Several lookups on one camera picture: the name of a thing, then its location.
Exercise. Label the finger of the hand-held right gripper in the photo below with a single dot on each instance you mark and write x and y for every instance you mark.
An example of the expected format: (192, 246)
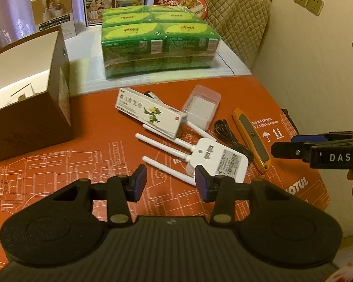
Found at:
(307, 138)
(288, 151)

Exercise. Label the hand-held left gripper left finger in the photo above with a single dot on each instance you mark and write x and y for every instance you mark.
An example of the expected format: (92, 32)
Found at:
(141, 180)

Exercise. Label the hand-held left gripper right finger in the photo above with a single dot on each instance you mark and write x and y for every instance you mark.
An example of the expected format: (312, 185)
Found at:
(201, 183)

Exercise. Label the white antenna signal repeater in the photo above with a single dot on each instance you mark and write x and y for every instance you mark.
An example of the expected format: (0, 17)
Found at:
(220, 158)

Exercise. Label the orange utility knife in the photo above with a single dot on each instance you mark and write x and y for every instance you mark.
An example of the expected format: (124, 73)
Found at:
(250, 138)

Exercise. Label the white ointment box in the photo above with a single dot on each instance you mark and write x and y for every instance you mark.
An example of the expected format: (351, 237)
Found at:
(144, 108)

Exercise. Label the clear plastic box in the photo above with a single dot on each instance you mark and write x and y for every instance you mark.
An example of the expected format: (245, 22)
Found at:
(200, 108)

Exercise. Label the dark bottle with white cap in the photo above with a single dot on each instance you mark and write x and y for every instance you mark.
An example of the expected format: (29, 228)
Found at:
(151, 95)

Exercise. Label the brown cardboard box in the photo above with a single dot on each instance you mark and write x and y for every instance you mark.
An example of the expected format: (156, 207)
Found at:
(32, 123)

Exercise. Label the red printed cardboard sheet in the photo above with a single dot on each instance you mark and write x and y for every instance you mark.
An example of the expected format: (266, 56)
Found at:
(91, 152)

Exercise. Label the red white patterned cloth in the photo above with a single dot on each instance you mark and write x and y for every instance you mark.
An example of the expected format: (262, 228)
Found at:
(350, 267)

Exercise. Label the beige quilted cloth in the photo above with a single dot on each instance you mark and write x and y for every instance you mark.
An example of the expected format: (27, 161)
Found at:
(238, 20)

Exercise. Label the green tissue multipack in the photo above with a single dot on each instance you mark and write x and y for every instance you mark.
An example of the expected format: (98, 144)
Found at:
(153, 41)

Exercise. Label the blue milk carton box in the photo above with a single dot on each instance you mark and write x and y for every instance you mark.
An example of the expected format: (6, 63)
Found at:
(106, 0)

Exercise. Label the small white product box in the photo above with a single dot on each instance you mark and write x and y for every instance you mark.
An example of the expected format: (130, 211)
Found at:
(53, 8)

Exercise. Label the purple curtain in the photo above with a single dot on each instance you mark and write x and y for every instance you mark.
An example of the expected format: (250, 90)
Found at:
(11, 6)

